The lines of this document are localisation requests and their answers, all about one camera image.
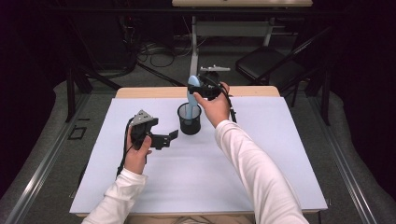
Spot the hand-held gripper cable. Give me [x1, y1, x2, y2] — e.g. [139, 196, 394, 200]
[115, 117, 135, 179]
[205, 76, 238, 124]

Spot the black mesh pen cup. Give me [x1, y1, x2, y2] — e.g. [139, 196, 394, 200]
[177, 102, 203, 136]

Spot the black folding chair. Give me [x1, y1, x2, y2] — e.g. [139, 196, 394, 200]
[234, 26, 332, 91]

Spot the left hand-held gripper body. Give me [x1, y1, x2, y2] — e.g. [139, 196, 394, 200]
[129, 109, 172, 151]

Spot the white-legged wooden desk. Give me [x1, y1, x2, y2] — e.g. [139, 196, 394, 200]
[171, 0, 314, 79]

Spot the grey metal floor rail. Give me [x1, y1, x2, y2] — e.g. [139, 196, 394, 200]
[306, 92, 377, 224]
[4, 92, 92, 224]

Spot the person's right hand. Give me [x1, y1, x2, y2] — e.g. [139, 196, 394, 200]
[192, 81, 232, 129]

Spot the left hand-held gripper cable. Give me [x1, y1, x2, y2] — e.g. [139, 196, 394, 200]
[115, 117, 135, 179]

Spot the white table cover sheet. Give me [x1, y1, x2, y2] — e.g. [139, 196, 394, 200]
[68, 96, 329, 216]

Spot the black metal stand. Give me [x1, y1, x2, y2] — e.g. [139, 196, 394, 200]
[64, 66, 122, 123]
[278, 66, 332, 126]

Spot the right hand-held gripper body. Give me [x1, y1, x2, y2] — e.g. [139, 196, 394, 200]
[199, 64, 232, 101]

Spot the bundle of floor cables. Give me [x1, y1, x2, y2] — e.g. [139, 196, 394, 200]
[136, 40, 194, 87]

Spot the person's left hand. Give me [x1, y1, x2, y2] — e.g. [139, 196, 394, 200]
[123, 125, 153, 175]

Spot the black metal crossbar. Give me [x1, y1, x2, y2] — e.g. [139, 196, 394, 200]
[46, 7, 347, 17]

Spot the light blue hairbrush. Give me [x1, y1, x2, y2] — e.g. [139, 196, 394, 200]
[185, 75, 203, 123]

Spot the right hand-held gripper cable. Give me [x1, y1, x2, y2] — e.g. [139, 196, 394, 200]
[205, 76, 238, 124]

